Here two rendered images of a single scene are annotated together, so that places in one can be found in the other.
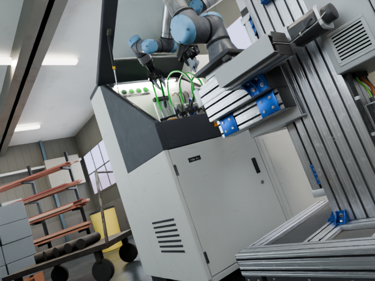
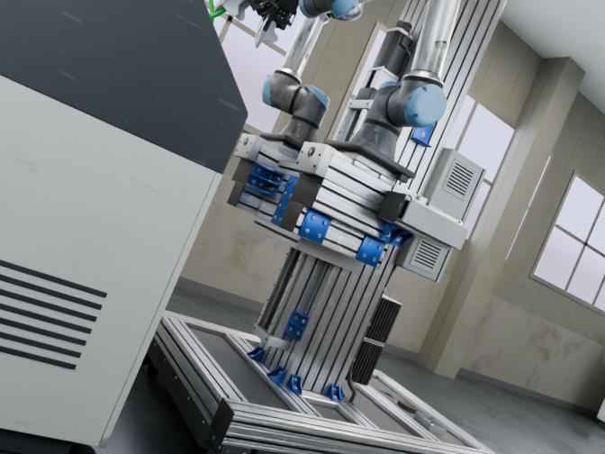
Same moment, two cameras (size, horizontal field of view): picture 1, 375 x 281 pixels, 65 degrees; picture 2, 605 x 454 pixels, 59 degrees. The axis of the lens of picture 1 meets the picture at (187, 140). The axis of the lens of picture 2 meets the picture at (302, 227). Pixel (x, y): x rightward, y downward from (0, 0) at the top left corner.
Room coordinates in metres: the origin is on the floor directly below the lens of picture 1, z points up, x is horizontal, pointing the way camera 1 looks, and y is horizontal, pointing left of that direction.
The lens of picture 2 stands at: (1.11, 1.37, 0.74)
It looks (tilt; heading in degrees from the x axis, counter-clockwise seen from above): 0 degrees down; 280
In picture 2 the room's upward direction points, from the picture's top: 23 degrees clockwise
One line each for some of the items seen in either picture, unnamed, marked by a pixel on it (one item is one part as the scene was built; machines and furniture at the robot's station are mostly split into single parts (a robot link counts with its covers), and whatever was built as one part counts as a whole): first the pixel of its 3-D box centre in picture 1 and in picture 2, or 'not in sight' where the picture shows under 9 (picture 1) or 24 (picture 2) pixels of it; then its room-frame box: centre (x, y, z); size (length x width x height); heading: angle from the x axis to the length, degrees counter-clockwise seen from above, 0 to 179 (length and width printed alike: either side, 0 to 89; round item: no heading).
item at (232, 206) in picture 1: (232, 193); not in sight; (1.76, -0.15, 0.44); 0.65 x 0.02 x 0.68; 125
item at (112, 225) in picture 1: (107, 228); not in sight; (5.31, 1.85, 0.35); 0.47 x 0.44 x 0.71; 40
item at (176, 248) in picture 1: (208, 207); (42, 254); (1.99, 0.01, 0.39); 0.70 x 0.58 x 0.79; 125
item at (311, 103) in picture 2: not in sight; (311, 105); (1.63, -0.66, 1.20); 0.13 x 0.12 x 0.14; 3
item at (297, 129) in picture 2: not in sight; (301, 133); (1.62, -0.66, 1.09); 0.15 x 0.15 x 0.10
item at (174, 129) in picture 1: (206, 126); not in sight; (1.77, -0.14, 0.87); 0.62 x 0.04 x 0.16; 125
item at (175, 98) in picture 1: (181, 104); not in sight; (2.32, -0.05, 1.20); 0.13 x 0.03 x 0.31; 125
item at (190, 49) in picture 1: (188, 48); (282, 5); (1.72, -0.20, 1.36); 0.09 x 0.08 x 0.12; 34
